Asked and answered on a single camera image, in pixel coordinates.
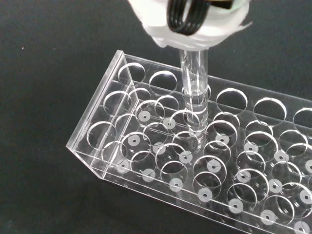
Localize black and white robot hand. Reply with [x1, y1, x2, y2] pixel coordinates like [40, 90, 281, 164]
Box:
[127, 0, 253, 51]

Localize clear acrylic test tube rack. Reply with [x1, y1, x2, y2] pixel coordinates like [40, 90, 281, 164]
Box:
[65, 50, 312, 234]

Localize black bench cloth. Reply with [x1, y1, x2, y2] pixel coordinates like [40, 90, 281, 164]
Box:
[0, 0, 312, 234]

